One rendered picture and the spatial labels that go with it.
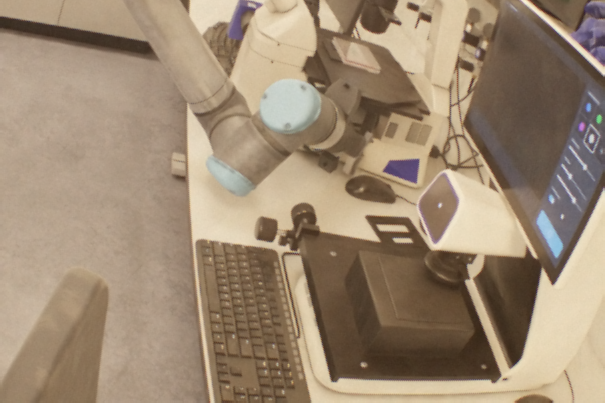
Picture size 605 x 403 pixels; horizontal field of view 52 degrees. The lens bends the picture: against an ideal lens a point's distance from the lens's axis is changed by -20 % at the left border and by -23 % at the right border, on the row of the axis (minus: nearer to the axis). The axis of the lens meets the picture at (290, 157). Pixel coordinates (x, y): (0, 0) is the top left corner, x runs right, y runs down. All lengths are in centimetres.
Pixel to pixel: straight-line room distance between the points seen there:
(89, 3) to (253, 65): 225
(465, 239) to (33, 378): 63
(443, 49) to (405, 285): 76
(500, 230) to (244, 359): 40
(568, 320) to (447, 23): 83
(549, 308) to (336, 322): 34
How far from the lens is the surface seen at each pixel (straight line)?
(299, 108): 122
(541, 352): 116
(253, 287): 116
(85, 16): 373
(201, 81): 131
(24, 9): 378
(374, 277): 102
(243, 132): 127
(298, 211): 120
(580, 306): 112
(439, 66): 168
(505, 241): 104
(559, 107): 94
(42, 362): 65
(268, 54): 152
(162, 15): 124
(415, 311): 99
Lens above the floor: 146
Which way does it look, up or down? 26 degrees down
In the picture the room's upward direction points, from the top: 21 degrees clockwise
